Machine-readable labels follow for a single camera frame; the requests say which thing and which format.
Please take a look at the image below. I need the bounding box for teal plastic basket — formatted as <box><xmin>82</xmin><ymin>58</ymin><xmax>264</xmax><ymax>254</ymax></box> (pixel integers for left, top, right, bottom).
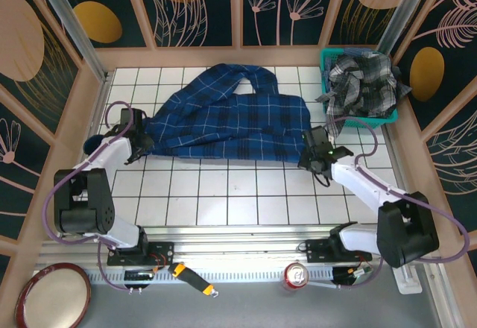
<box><xmin>320</xmin><ymin>47</ymin><xmax>399</xmax><ymax>130</ymax></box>

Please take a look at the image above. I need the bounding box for blue plaid long sleeve shirt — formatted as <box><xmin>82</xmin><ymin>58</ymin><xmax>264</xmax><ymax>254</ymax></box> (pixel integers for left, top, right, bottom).
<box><xmin>143</xmin><ymin>63</ymin><xmax>312</xmax><ymax>163</ymax></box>

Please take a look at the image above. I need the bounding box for grey plaid long sleeve shirt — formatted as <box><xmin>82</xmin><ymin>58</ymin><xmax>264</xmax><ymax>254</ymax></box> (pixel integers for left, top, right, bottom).
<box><xmin>315</xmin><ymin>51</ymin><xmax>402</xmax><ymax>137</ymax></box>

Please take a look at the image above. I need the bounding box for dark blue cup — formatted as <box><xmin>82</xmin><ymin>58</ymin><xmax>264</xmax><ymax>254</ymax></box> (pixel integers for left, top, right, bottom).
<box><xmin>82</xmin><ymin>133</ymin><xmax>110</xmax><ymax>156</ymax></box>

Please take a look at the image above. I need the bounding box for blue grey checked shirt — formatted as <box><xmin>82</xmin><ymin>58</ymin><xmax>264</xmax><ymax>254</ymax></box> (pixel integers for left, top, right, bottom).
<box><xmin>342</xmin><ymin>46</ymin><xmax>413</xmax><ymax>100</ymax></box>

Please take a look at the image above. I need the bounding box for red soda can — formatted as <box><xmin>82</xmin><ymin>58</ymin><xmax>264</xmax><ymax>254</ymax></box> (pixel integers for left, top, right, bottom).
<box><xmin>284</xmin><ymin>262</ymin><xmax>311</xmax><ymax>291</ymax></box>

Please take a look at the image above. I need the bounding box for black terminal block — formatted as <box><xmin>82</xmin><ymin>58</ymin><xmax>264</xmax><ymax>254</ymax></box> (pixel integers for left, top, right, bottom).
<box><xmin>124</xmin><ymin>270</ymin><xmax>155</xmax><ymax>281</ymax></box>

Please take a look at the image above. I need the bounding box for orange black hand tool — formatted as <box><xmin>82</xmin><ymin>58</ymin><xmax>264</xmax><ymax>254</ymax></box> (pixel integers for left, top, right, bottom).
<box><xmin>167</xmin><ymin>262</ymin><xmax>219</xmax><ymax>300</ymax></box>

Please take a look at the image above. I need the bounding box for round red rimmed plate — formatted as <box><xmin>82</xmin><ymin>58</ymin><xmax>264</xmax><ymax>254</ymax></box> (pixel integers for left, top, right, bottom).
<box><xmin>14</xmin><ymin>262</ymin><xmax>92</xmax><ymax>328</ymax></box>

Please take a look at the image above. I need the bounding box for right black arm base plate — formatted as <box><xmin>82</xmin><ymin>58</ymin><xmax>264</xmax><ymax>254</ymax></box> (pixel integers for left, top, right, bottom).
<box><xmin>297</xmin><ymin>238</ymin><xmax>373</xmax><ymax>264</ymax></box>

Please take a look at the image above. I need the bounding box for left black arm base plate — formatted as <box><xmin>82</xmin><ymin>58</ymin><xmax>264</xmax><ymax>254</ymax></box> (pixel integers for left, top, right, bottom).
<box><xmin>107</xmin><ymin>241</ymin><xmax>175</xmax><ymax>268</ymax></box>

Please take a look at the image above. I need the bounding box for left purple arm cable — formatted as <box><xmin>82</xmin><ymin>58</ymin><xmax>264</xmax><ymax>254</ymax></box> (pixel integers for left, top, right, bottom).
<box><xmin>43</xmin><ymin>101</ymin><xmax>167</xmax><ymax>291</ymax></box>

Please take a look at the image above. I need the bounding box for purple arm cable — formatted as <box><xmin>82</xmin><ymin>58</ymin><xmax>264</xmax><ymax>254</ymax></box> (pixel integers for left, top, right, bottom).
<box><xmin>43</xmin><ymin>101</ymin><xmax>167</xmax><ymax>291</ymax></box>
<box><xmin>326</xmin><ymin>116</ymin><xmax>472</xmax><ymax>290</ymax></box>

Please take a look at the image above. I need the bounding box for long aluminium mounting rail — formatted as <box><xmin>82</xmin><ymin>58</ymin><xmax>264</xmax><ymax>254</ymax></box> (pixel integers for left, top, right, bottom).
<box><xmin>35</xmin><ymin>225</ymin><xmax>443</xmax><ymax>273</ymax></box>

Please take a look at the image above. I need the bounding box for slotted grey cable duct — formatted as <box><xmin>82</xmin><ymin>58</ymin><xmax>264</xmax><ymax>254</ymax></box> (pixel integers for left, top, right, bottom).
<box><xmin>87</xmin><ymin>267</ymin><xmax>336</xmax><ymax>283</ymax></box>

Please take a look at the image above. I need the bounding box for aluminium frame post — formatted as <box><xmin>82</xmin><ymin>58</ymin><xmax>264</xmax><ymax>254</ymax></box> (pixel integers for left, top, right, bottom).
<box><xmin>367</xmin><ymin>0</ymin><xmax>435</xmax><ymax>78</ymax></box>
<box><xmin>31</xmin><ymin>0</ymin><xmax>110</xmax><ymax>83</ymax></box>

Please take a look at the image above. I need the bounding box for white plastic bracket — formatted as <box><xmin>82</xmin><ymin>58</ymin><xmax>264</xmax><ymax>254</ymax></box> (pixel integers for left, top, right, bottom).
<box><xmin>389</xmin><ymin>255</ymin><xmax>424</xmax><ymax>294</ymax></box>

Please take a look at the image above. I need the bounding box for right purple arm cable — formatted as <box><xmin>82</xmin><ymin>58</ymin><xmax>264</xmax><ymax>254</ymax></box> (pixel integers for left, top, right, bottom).
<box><xmin>326</xmin><ymin>116</ymin><xmax>472</xmax><ymax>290</ymax></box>

